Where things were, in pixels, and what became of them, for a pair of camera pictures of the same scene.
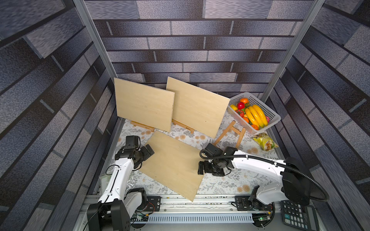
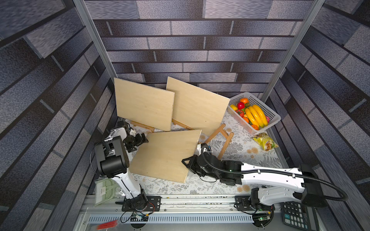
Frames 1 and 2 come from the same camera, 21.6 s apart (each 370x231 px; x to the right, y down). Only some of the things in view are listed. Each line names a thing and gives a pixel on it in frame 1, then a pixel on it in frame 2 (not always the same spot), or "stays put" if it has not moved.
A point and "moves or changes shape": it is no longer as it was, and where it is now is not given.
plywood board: [144, 104] stays put
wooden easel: [227, 130] → [230, 137]
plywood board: [175, 164] moves or changes shape
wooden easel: [142, 126] stays put
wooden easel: [176, 122] stays put
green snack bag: [266, 142] stays put
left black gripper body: [144, 153] → [133, 141]
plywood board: [200, 109] stays put
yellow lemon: [234, 107] stays put
